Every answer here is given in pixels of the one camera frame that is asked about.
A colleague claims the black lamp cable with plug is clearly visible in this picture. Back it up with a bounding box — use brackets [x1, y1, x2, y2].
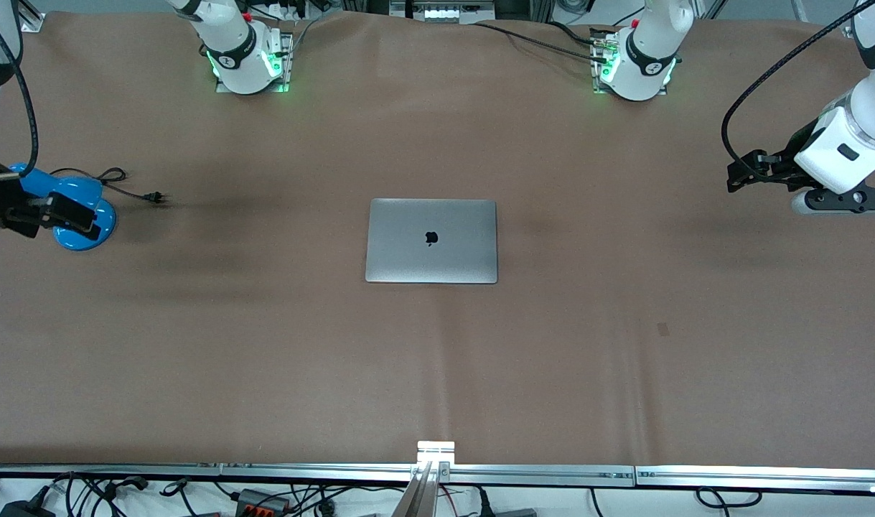
[50, 167, 169, 206]

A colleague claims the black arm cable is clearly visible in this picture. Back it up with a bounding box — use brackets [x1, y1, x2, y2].
[721, 0, 875, 172]
[0, 0, 39, 173]

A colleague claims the grey connector block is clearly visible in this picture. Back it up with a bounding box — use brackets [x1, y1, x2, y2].
[235, 488, 293, 516]

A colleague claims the black braided base cable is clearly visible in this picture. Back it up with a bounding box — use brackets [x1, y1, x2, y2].
[473, 22, 610, 65]

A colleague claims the long aluminium table edge rail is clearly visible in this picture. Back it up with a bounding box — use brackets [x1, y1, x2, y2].
[220, 463, 636, 488]

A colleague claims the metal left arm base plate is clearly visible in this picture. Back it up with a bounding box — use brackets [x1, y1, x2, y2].
[591, 27, 679, 96]

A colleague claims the white power strip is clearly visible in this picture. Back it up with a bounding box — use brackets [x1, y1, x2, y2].
[389, 0, 496, 25]

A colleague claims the blue desk lamp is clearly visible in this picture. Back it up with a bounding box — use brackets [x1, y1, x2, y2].
[10, 164, 118, 252]

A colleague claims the short aluminium table edge rail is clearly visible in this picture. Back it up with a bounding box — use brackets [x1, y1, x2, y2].
[0, 463, 221, 479]

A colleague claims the black looped floor cable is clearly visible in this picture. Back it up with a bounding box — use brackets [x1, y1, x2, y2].
[697, 487, 762, 512]

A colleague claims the black floor plug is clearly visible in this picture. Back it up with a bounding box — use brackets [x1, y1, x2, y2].
[473, 488, 538, 517]

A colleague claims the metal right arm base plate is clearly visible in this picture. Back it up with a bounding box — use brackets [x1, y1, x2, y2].
[215, 29, 295, 95]

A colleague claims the black power adapter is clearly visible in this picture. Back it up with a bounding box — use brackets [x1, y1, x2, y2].
[0, 495, 56, 517]

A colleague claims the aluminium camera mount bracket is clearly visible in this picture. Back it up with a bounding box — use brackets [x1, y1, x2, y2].
[390, 441, 457, 517]

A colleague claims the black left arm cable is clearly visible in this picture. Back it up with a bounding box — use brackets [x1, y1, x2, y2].
[721, 0, 875, 172]

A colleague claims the silver laptop with apple logo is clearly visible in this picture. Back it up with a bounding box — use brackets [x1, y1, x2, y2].
[365, 198, 498, 285]

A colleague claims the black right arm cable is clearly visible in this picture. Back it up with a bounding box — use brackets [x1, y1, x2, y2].
[0, 0, 39, 173]

